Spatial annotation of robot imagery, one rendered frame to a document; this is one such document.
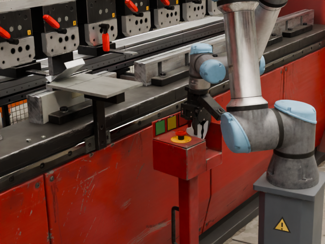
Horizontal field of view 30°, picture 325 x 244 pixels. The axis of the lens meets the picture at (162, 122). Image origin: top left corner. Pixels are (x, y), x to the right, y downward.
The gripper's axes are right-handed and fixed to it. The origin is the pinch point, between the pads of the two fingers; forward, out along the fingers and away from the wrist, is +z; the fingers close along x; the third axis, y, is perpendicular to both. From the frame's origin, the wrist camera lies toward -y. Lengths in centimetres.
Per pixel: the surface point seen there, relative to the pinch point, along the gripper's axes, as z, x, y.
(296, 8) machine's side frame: -17, -179, 69
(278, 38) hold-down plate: -13, -117, 42
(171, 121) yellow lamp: -6.6, 5.4, 9.6
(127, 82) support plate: -24.7, 24.8, 12.5
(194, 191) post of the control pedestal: 17.5, 4.7, -2.2
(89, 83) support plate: -23.9, 32.8, 22.3
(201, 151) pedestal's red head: -0.3, 7.0, -6.1
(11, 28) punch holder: -44, 56, 31
